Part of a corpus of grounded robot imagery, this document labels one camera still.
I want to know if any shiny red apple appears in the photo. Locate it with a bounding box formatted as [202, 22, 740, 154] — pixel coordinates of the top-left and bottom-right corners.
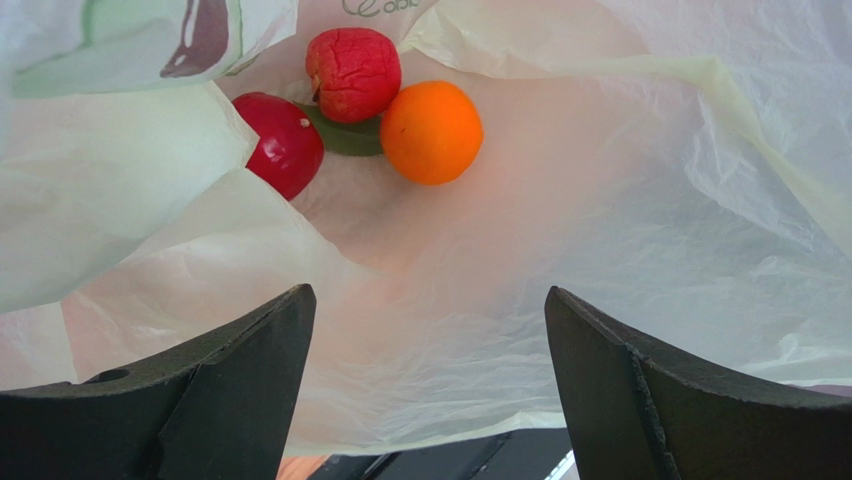
[232, 92, 325, 201]

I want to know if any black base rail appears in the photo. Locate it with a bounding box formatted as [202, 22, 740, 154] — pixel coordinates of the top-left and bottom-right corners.
[309, 428, 571, 480]

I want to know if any cracked red apple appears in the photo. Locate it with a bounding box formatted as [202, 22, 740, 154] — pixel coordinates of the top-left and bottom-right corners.
[305, 27, 402, 123]

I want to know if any orange fruit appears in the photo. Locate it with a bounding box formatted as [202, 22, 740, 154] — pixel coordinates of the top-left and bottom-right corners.
[379, 80, 484, 186]

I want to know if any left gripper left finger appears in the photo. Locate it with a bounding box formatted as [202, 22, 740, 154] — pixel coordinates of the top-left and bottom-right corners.
[1, 284, 316, 479]

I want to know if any pale green plastic bag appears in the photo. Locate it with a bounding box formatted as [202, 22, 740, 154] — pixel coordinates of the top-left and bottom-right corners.
[1, 1, 851, 455]

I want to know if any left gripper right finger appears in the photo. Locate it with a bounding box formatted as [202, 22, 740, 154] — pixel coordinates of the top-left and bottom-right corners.
[544, 287, 851, 479]

